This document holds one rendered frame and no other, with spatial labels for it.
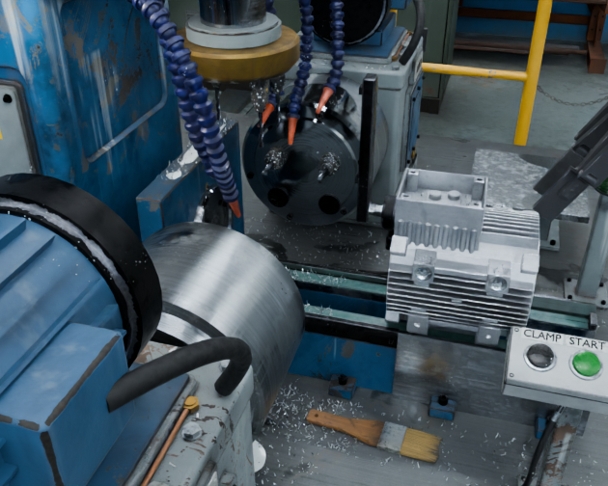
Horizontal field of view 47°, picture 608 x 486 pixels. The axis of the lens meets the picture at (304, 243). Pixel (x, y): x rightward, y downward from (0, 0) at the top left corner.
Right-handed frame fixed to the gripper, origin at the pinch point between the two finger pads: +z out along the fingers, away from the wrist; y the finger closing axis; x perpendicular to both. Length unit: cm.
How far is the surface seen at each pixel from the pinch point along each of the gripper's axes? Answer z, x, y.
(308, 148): 30.5, -28.9, -26.6
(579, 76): 81, 98, -423
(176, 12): 167, -147, -322
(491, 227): 11.8, -1.4, -4.1
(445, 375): 33.6, 7.7, 2.1
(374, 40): 19, -30, -61
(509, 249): 12.0, 1.9, -1.9
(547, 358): 10.5, 7.1, 18.4
